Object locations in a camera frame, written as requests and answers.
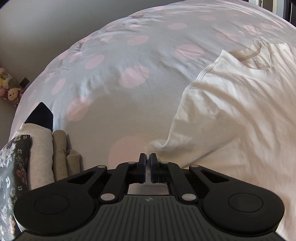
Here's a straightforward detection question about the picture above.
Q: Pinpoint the bed with pink-dotted sheet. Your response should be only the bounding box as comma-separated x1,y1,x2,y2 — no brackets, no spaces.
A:
8,0,296,232

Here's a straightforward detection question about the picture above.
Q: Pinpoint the white T-shirt beige collar tape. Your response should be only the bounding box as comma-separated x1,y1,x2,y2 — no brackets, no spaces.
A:
149,39,296,232

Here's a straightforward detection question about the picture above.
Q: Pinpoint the light grey sweatshirt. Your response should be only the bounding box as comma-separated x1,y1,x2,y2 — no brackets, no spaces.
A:
14,123,55,190

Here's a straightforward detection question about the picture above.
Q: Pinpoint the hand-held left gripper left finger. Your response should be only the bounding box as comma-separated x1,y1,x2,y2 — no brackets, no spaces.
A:
55,153,147,204

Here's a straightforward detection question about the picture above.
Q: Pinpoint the beige fleece garment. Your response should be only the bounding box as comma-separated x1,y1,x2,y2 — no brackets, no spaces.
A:
52,130,81,182

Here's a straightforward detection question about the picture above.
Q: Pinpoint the dark floral garment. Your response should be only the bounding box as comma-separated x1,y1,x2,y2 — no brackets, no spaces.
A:
0,134,31,241

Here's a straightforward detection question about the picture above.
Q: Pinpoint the clear tube of plush toys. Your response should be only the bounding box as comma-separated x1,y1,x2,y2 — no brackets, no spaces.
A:
0,67,23,108

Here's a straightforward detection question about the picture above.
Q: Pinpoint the navy garment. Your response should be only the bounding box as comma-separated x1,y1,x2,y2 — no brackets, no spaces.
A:
24,102,54,131

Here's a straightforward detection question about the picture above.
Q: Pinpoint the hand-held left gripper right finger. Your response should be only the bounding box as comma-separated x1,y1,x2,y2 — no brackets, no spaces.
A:
150,153,241,204

